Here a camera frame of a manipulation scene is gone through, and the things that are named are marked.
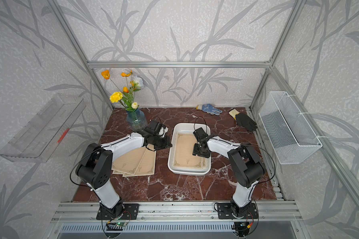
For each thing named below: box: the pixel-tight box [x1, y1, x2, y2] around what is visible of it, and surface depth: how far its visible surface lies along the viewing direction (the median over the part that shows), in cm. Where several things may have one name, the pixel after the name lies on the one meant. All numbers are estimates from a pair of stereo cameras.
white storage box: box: [167, 122, 212, 176], surface depth 93 cm
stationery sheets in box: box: [172, 132, 207, 169], surface depth 95 cm
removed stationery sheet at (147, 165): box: [122, 143, 157, 177], surface depth 91 cm
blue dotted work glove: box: [196, 103, 223, 116], surface depth 122 cm
